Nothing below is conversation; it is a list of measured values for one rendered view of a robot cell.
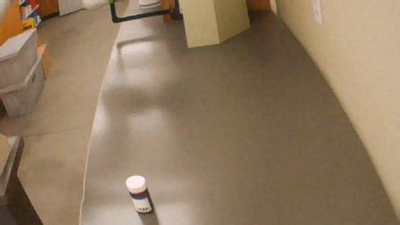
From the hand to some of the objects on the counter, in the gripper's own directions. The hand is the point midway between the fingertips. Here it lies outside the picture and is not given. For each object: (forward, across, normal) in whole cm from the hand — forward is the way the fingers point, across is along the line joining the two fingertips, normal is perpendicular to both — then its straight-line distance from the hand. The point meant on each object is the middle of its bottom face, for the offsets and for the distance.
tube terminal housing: (+12, +2, +27) cm, 29 cm away
